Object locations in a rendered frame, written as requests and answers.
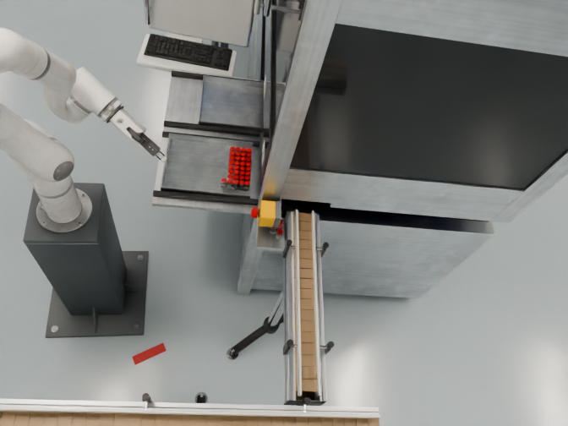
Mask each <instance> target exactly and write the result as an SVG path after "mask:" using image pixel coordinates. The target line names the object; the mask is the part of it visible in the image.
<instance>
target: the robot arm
mask: <svg viewBox="0 0 568 426"><path fill-rule="evenodd" d="M8 71H11V72H13V73H15V74H18V75H20V76H22V77H24V78H26V79H29V80H31V81H33V82H35V83H37V84H39V85H43V86H44V96H45V100H46V103H47V105H48V106H49V108H50V109H51V111H52V112H53V113H54V114H55V115H56V116H58V117H60V118H61V119H63V120H65V121H67V122H70V123H74V124H78V123H81V122H83V121H84V120H85V119H86V118H87V117H88V116H89V115H90V114H91V113H92V112H93V113H94V114H95V115H96V116H97V117H99V118H100V120H102V121H103V122H105V121H106V120H107V123H109V122H112V123H113V124H114V125H115V126H116V127H117V128H118V129H119V130H120V131H122V132H123V133H124V134H125V135H126V136H127V137H129V138H130V139H131V140H132V141H133V142H135V141H137V142H139V143H140V144H141V145H142V146H143V147H144V148H145V149H146V150H147V151H148V152H149V153H150V154H151V155H152V156H155V155H156V154H157V153H158V152H159V151H160V149H161V148H160V147H159V146H158V145H157V144H156V143H154V142H153V141H152V140H150V139H149V138H148V137H147V136H146V135H145V134H144V132H145V131H146V128H144V127H143V126H142V125H141V124H140V123H138V122H137V121H136V120H135V119H134V118H133V117H132V116H130V115H129V114H128V113H127V112H125V111H124V110H123V108H124V106H121V105H122V104H123V103H122V102H121V101H120V100H119V99H118V98H117V97H116V96H115V95H114V94H113V93H112V92H111V91H110V90H109V89H108V88H107V87H106V86H104V85H103V84H102V83H101V82H100V81H99V80H98V79H97V78H96V77H95V76H94V75H93V74H91V73H90V72H89V71H88V70H87V69H86V68H85V67H81V68H78V69H77V70H76V71H75V69H74V67H73V66H72V65H70V64H69V63H67V62H66V61H64V60H62V59H61V58H60V57H58V56H56V55H54V54H53V53H51V52H49V51H48V50H46V49H45V48H43V47H41V46H39V45H37V44H35V43H34V42H33V41H30V40H29V39H27V38H25V37H23V36H22V35H20V34H18V33H16V32H14V31H12V30H9V29H6V28H0V74H1V73H5V72H8ZM70 92H71V96H70V97H68V96H69V94H70ZM0 149H2V150H4V151H5V152H6V153H8V155H9V156H10V158H11V159H12V160H13V162H14V163H15V164H16V166H17V167H18V168H19V169H20V171H21V172H22V173H23V174H24V175H25V176H26V177H27V178H28V179H29V180H30V182H31V183H32V185H33V187H34V189H35V191H36V193H37V195H38V197H39V199H40V202H39V203H38V205H37V208H36V217H37V219H38V222H40V224H41V225H42V226H43V227H44V228H45V229H47V230H48V231H50V232H55V233H69V232H74V231H76V230H78V229H80V228H81V227H82V226H84V225H85V224H86V223H87V221H88V220H89V219H90V217H91V214H92V203H91V201H90V198H89V196H88V195H87V194H86V193H85V192H83V191H81V190H79V189H77V188H75V186H74V181H73V179H72V177H71V172H72V171H73V169H74V157H73V155H72V153H71V152H70V150H69V149H68V148H67V147H66V146H65V145H63V144H62V143H61V142H60V141H58V140H57V139H56V138H54V137H53V136H52V135H51V134H49V133H48V132H47V131H46V130H45V129H44V128H43V127H41V126H40V125H38V124H37V123H35V122H33V121H31V120H29V119H25V118H21V117H20V116H18V115H17V114H16V113H14V112H12V111H11V110H10V109H8V108H7V107H6V106H4V105H3V104H2V103H1V102H0Z"/></svg>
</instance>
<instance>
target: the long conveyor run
mask: <svg viewBox="0 0 568 426"><path fill-rule="evenodd" d="M142 400H143V402H140V401H69V400H33V399H0V426H380V421H379V418H380V415H379V408H378V407H321V406H307V405H308V404H309V403H310V398H308V397H305V398H304V399H303V400H302V401H300V402H299V403H298V404H297V405H296V406H284V405H249V404H212V403H176V402H152V400H151V397H150V395H149V394H148V393H144V394H143V395H142Z"/></svg>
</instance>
